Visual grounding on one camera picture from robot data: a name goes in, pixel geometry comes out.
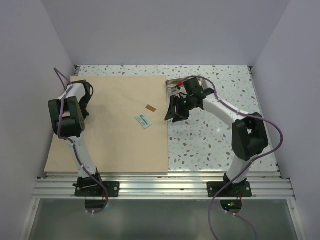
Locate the green white sachet packet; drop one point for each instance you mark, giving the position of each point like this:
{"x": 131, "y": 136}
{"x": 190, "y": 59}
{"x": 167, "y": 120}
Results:
{"x": 142, "y": 119}

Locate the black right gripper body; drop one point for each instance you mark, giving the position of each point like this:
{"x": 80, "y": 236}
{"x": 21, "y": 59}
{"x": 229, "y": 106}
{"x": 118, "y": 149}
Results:
{"x": 187, "y": 102}

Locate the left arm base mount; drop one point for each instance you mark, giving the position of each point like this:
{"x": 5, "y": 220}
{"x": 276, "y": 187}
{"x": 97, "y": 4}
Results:
{"x": 112, "y": 187}

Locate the brown adhesive bandage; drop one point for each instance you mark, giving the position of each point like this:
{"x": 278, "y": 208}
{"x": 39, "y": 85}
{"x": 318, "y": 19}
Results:
{"x": 150, "y": 108}

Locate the stainless steel tray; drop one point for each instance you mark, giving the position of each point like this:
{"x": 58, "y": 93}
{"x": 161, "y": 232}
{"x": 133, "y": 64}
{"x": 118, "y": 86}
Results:
{"x": 172, "y": 88}

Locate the beige wooden board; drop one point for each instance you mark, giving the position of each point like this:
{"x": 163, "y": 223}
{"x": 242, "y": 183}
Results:
{"x": 116, "y": 141}

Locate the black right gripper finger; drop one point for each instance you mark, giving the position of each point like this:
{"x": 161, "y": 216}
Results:
{"x": 180, "y": 114}
{"x": 171, "y": 112}

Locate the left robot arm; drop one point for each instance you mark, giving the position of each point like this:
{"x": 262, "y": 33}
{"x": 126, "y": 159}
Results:
{"x": 67, "y": 114}

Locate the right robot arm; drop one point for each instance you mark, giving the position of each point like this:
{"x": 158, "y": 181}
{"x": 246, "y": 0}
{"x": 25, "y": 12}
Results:
{"x": 248, "y": 132}

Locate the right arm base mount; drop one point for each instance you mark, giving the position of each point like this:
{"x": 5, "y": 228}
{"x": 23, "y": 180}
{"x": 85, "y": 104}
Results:
{"x": 242, "y": 189}

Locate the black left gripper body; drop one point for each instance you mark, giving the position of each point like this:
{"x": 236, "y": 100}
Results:
{"x": 83, "y": 105}

